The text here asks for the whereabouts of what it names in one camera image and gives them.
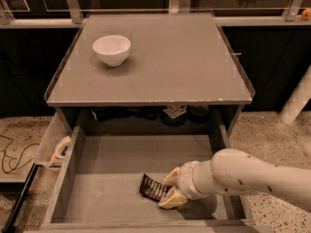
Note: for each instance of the dark round container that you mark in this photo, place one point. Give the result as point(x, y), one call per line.
point(198, 114)

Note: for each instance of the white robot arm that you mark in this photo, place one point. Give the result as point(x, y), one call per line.
point(235, 172)

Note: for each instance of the metal frame railing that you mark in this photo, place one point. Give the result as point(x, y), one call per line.
point(72, 13)

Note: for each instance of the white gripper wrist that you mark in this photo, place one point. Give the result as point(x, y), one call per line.
point(185, 179)

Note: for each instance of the small orange object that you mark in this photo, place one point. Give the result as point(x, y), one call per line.
point(306, 14)

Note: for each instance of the dark objects on shelf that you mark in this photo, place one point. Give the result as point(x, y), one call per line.
point(106, 113)

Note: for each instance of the clear plastic side bin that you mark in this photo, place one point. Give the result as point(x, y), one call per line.
point(54, 133)

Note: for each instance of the open grey top drawer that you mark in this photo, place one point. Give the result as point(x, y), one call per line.
point(97, 190)

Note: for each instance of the black rxbar chocolate wrapper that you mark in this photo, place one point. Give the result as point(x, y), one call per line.
point(152, 189)

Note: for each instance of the white tape roll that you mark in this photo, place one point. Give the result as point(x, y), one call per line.
point(60, 149)

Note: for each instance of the black floor rail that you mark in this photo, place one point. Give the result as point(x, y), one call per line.
point(9, 224)

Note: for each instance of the white cylindrical post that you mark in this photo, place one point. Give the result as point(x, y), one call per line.
point(297, 101)

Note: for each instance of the black white paper packet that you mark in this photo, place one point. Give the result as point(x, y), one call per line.
point(175, 111)

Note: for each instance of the grey cabinet with counter top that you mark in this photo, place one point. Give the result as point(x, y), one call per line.
point(181, 59)

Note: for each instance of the white ceramic bowl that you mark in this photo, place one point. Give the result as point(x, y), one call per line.
point(112, 50)

